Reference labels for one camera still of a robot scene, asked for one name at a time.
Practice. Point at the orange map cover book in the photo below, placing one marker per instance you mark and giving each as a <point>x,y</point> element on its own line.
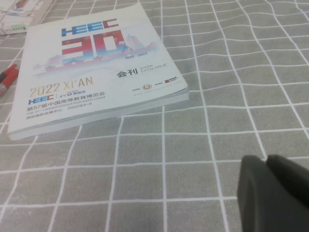
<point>17,14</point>

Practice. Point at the red cap black marker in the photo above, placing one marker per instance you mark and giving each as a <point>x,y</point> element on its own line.
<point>10,68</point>

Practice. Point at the red retractable gel pen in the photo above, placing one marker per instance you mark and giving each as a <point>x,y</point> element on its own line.
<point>9,79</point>

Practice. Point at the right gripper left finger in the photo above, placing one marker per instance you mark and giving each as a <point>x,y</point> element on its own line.
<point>260,205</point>

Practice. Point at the grey white-grid tablecloth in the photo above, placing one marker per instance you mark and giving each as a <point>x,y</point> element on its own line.
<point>217,96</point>

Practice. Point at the white HEEC show catalogue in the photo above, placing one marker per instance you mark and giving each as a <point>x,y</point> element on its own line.
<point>96,72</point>

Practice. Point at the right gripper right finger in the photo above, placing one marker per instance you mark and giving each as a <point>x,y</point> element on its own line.
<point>292,176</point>

